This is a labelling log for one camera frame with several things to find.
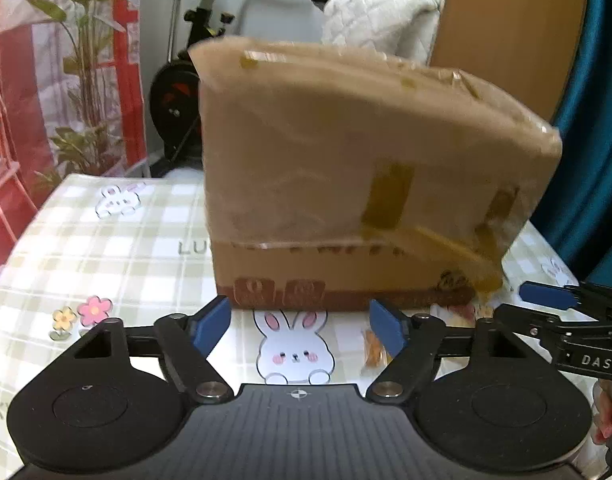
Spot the wooden panel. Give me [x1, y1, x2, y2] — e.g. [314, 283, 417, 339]
[428, 0, 594, 123]

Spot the clear packet of orange snacks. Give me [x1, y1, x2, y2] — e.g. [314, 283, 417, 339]
[361, 327, 394, 376]

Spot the black exercise bike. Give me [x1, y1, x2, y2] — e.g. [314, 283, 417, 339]
[148, 0, 311, 176]

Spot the green leafy plant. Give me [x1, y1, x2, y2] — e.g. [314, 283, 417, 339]
[23, 0, 132, 196]

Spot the brown cardboard box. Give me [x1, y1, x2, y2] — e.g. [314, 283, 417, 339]
[188, 37, 564, 313]

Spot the white quilted blanket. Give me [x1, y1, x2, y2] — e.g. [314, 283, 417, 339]
[321, 0, 447, 63]

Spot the red white printed cloth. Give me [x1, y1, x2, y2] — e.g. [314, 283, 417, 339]
[0, 0, 149, 301]

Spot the person's right hand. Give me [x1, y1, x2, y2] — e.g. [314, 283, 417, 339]
[592, 381, 612, 439]

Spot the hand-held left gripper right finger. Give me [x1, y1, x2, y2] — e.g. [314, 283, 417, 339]
[366, 299, 529, 403]

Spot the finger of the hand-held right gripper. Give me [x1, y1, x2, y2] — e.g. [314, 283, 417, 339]
[520, 281, 612, 321]
[493, 304, 571, 348]

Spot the checked rabbit print tablecloth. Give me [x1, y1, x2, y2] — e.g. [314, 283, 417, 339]
[0, 172, 612, 480]

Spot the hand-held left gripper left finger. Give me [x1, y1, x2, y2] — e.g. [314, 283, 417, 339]
[73, 295, 234, 406]

